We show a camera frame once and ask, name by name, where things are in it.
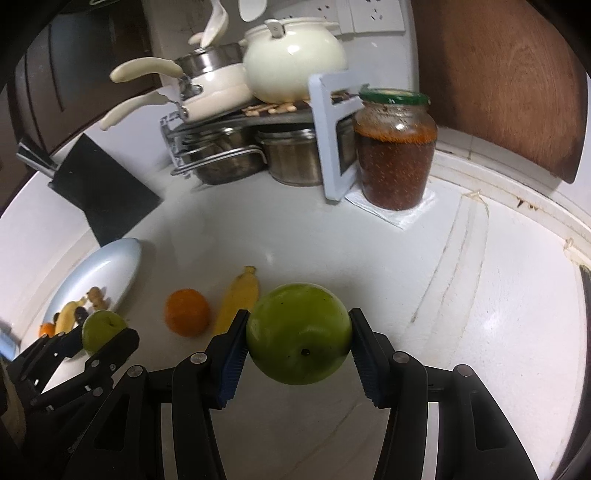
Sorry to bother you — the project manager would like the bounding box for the upper cream pot with handle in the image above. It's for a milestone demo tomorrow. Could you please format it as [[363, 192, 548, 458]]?
[[109, 43, 242, 83]]

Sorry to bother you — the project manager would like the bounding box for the dark brown window frame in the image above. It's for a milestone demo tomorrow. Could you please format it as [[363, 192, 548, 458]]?
[[1, 1, 161, 206]]

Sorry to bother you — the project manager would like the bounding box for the brown wooden cutting board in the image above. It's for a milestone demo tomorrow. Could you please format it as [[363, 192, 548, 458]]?
[[412, 1, 588, 183]]

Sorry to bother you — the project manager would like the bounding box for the white metal shelf rack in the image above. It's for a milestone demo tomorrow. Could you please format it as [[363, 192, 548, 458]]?
[[159, 70, 363, 202]]

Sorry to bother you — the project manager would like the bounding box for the white ceramic pot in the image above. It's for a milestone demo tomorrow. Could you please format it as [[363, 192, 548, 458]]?
[[239, 17, 348, 104]]

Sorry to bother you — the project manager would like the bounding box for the white ladle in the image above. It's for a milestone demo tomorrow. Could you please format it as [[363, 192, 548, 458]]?
[[188, 0, 229, 48]]

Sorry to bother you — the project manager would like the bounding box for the steel stock pot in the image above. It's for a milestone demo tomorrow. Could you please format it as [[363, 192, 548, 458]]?
[[256, 128, 322, 187]]

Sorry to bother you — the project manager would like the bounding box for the white paper under jar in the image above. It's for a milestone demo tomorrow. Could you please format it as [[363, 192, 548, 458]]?
[[345, 185, 437, 231]]

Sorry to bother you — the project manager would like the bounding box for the small green apple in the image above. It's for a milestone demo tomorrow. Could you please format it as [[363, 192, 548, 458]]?
[[81, 310, 127, 355]]

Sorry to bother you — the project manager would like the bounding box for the dark plum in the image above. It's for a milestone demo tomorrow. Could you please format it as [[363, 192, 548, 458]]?
[[74, 306, 89, 326]]

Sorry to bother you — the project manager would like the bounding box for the black knife block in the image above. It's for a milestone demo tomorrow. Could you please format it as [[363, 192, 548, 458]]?
[[17, 134, 161, 246]]

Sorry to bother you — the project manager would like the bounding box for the glass jar red sauce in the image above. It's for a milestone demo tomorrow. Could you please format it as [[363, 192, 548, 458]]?
[[353, 85, 438, 210]]

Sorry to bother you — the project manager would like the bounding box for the light blue oval plate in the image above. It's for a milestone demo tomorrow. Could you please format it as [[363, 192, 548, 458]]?
[[42, 238, 142, 323]]

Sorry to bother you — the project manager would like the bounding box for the wall power socket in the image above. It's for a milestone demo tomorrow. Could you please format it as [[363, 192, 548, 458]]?
[[269, 0, 406, 34]]

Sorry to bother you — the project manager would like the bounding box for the steel pot with handle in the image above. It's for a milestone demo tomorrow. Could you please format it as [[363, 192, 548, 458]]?
[[169, 127, 267, 185]]

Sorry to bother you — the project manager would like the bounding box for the white rice spoon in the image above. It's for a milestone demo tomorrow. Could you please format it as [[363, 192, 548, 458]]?
[[238, 0, 267, 23]]

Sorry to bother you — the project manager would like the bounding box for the cream saucepan with handle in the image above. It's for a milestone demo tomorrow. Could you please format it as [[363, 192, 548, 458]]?
[[99, 57, 253, 131]]

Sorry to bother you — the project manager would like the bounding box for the orange fruit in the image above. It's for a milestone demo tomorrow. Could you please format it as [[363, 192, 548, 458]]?
[[38, 322, 55, 338], [164, 289, 211, 338]]

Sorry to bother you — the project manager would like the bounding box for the small yellow banana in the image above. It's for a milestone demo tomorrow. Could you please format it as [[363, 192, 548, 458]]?
[[55, 297, 87, 334]]

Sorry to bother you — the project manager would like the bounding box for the wooden trivet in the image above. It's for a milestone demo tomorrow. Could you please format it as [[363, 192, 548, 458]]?
[[243, 91, 352, 117]]

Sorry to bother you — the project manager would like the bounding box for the large green apple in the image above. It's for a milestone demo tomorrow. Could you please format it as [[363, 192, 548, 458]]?
[[246, 283, 352, 385]]

